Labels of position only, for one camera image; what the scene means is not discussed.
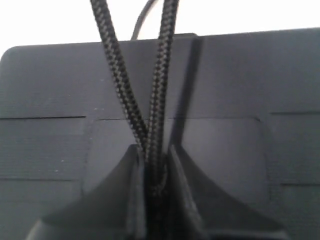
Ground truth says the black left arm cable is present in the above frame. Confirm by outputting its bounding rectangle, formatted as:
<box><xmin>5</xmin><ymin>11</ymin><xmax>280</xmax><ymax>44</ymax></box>
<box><xmin>131</xmin><ymin>0</ymin><xmax>158</xmax><ymax>41</ymax></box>

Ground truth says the white backdrop curtain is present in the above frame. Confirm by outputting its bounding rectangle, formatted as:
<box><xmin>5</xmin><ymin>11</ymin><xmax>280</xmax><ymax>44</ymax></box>
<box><xmin>0</xmin><ymin>0</ymin><xmax>320</xmax><ymax>57</ymax></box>

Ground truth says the black braided rope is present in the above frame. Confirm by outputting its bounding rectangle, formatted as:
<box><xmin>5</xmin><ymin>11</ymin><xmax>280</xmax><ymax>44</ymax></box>
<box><xmin>89</xmin><ymin>0</ymin><xmax>179</xmax><ymax>240</ymax></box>

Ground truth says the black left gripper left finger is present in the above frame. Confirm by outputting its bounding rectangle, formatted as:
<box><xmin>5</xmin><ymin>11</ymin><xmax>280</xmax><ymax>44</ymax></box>
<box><xmin>26</xmin><ymin>145</ymin><xmax>147</xmax><ymax>240</ymax></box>

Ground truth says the black plastic carrying case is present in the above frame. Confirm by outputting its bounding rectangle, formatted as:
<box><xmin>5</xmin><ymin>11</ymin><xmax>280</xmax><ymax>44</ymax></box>
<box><xmin>0</xmin><ymin>28</ymin><xmax>320</xmax><ymax>240</ymax></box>

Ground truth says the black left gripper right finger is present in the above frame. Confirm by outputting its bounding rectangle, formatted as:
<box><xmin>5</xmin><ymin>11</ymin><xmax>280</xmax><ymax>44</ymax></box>
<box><xmin>168</xmin><ymin>144</ymin><xmax>288</xmax><ymax>240</ymax></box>

